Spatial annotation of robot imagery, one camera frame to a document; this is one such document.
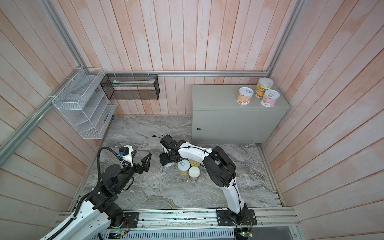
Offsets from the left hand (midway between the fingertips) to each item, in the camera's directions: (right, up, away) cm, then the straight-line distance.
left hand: (144, 155), depth 74 cm
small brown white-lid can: (+26, -11, +9) cm, 29 cm away
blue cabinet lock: (+29, +14, +16) cm, 36 cm away
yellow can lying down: (+26, -8, +14) cm, 30 cm away
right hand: (+8, -6, +18) cm, 21 cm away
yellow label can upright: (+20, -9, +12) cm, 25 cm away
